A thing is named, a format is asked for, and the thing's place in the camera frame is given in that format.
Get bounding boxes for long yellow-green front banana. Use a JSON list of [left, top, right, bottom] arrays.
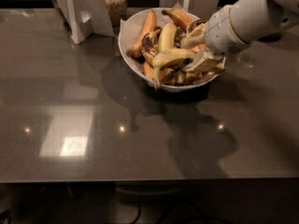
[[152, 49, 197, 89]]

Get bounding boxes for white paper bowl liner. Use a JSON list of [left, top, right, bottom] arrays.
[[119, 3, 225, 87]]

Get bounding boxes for white bowl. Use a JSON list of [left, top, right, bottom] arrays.
[[117, 7, 227, 93]]

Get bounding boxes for dark brown curved banana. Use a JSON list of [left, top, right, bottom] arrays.
[[186, 19, 208, 33]]

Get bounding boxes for yellow upright middle banana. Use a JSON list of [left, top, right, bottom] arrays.
[[158, 21, 177, 52]]

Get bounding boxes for black-spotted short banana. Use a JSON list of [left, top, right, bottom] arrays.
[[140, 28, 162, 64]]

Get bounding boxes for white card stand left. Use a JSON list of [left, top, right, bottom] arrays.
[[56, 0, 114, 44]]

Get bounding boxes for glass jar of grains left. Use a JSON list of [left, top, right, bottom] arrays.
[[105, 0, 127, 27]]

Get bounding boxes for orange banana bottom left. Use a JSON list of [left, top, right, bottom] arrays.
[[142, 60, 176, 85]]

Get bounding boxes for orange banana at top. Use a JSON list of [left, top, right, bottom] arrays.
[[162, 8, 192, 32]]

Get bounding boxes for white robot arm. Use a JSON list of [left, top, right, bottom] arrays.
[[183, 0, 299, 72]]

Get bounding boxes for orange banana at left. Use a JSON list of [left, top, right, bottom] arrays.
[[126, 9, 157, 59]]

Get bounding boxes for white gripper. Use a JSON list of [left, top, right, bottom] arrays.
[[180, 6, 249, 72]]

